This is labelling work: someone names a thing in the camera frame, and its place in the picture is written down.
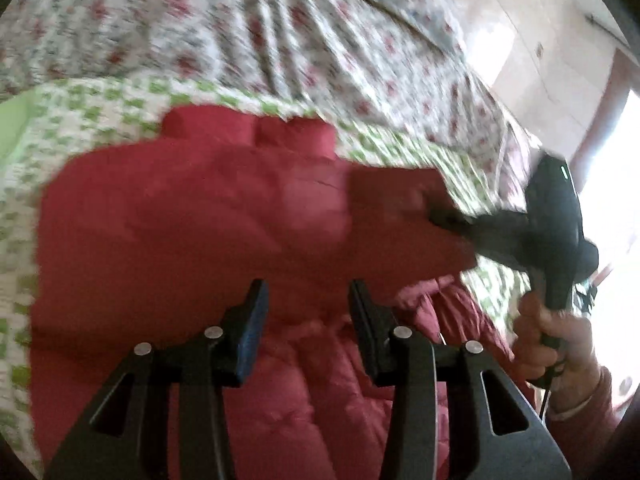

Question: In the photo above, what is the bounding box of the black cable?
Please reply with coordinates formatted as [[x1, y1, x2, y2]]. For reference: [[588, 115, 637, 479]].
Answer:
[[537, 365, 563, 418]]

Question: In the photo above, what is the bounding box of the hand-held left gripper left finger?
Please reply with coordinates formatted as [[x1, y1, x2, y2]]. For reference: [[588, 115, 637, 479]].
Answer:
[[44, 279, 271, 480]]

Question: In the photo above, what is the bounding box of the floral bed sheet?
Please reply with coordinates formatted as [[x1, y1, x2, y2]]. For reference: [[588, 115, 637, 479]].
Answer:
[[0, 0, 543, 211]]

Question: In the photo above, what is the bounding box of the green patterned blanket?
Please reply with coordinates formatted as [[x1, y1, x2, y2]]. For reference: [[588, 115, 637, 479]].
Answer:
[[0, 77, 538, 480]]

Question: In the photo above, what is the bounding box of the red padded jacket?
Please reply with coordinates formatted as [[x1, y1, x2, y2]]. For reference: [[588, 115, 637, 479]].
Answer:
[[30, 105, 546, 480]]

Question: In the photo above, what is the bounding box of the person's right forearm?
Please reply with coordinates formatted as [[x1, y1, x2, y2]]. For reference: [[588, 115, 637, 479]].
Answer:
[[542, 365, 633, 480]]

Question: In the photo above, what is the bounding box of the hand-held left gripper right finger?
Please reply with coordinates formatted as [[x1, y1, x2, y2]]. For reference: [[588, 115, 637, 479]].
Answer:
[[348, 280, 573, 480]]

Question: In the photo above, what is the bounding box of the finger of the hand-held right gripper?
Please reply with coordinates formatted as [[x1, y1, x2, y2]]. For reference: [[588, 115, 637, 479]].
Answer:
[[427, 204, 526, 267]]

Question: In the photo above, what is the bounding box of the person's right hand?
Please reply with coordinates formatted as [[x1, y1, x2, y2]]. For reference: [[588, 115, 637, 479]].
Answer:
[[512, 290, 601, 403]]

